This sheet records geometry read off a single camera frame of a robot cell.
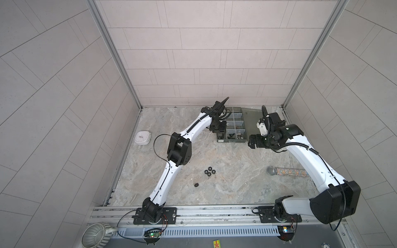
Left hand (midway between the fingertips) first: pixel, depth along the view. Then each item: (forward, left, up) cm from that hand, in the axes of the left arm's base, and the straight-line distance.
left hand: (228, 128), depth 95 cm
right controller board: (-52, -22, -7) cm, 57 cm away
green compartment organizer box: (+2, -5, -4) cm, 7 cm away
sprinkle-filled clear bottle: (-26, -22, -2) cm, 34 cm away
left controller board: (-53, +36, -3) cm, 64 cm away
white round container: (-5, +53, -3) cm, 53 cm away
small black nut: (-32, +19, -6) cm, 37 cm away
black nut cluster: (-26, +12, -7) cm, 29 cm away
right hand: (-15, -12, +8) cm, 21 cm away
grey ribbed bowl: (-53, +61, -5) cm, 81 cm away
